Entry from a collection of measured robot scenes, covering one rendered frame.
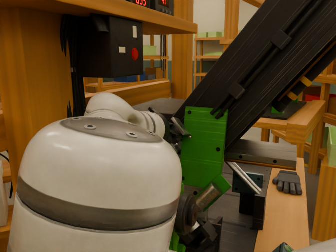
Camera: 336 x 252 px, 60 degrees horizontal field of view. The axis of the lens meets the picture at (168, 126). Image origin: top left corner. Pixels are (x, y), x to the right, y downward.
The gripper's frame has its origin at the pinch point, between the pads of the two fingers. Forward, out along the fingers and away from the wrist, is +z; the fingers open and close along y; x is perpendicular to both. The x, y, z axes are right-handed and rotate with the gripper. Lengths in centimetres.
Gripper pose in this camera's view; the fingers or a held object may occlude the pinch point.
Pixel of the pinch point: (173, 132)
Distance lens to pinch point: 76.6
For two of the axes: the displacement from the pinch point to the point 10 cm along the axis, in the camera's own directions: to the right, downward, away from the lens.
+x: -7.4, 6.2, 2.7
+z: 3.8, 0.6, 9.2
